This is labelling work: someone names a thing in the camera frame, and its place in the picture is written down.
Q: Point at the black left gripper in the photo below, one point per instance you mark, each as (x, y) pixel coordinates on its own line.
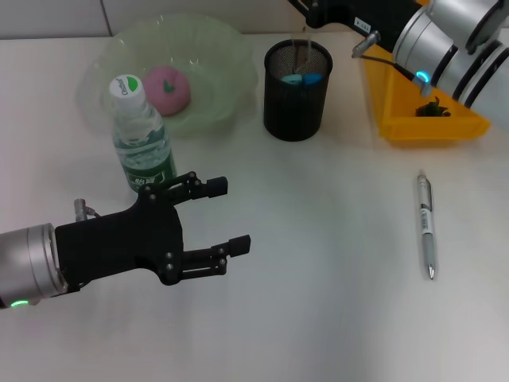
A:
(123, 246)

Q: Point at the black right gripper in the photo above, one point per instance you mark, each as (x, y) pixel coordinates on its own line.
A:
(350, 10)

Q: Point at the clear plastic ruler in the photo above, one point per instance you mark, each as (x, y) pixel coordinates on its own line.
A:
(301, 55)

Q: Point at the blue scissors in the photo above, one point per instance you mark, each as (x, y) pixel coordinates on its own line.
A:
(310, 79)

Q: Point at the clear green-label water bottle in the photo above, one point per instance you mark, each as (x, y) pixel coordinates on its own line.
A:
(141, 143)

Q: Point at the pink peach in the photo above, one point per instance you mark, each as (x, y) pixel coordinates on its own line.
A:
(167, 90)

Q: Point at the silver pen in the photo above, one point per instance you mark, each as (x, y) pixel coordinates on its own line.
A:
(426, 223)

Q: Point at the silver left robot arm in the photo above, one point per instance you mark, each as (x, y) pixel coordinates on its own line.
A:
(28, 262)

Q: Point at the black mesh pen holder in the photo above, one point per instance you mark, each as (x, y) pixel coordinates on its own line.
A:
(296, 115)

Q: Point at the translucent green fruit plate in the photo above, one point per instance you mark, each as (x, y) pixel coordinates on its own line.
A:
(214, 59)

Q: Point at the yellow plastic bin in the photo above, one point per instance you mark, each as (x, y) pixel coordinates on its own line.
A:
(401, 119)

